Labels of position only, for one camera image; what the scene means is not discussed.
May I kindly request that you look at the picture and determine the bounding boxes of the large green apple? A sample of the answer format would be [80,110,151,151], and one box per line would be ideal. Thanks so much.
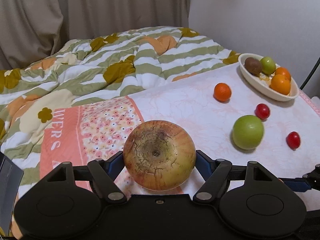
[232,115,264,150]

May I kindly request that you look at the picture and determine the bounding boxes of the yellow red apple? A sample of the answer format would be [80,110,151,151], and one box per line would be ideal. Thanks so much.
[123,120,196,191]

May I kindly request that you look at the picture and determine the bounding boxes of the green striped floral duvet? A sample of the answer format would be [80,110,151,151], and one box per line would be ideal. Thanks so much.
[1,26,239,194]

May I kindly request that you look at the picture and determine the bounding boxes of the beige curtain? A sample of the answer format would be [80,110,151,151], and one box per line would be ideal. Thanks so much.
[1,0,190,70]

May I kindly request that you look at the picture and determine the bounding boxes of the pink floral table cloth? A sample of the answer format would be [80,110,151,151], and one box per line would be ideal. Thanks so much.
[10,62,320,238]

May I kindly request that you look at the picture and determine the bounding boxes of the red cherry tomato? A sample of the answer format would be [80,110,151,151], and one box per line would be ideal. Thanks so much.
[286,131,301,150]
[254,103,270,120]

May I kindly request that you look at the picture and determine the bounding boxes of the black cable by wall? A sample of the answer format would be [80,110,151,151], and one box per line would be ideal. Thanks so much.
[299,56,320,91]

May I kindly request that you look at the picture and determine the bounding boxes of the brown kiwi with sticker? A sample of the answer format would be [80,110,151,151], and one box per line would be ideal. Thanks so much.
[244,57,263,75]

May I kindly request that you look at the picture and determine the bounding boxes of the small green apple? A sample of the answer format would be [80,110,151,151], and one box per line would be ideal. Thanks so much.
[260,56,276,75]

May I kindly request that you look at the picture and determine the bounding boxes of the large orange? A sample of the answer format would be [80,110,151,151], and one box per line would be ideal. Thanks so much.
[274,67,291,81]
[270,74,291,95]

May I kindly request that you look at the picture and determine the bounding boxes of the small mandarin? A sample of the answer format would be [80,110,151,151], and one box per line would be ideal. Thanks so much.
[213,83,232,102]

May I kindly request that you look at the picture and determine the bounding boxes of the cream oval cartoon dish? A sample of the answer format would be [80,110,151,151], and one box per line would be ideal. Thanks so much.
[238,53,299,102]

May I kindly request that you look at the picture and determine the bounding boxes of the open dark laptop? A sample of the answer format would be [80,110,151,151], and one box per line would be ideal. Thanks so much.
[0,153,23,236]

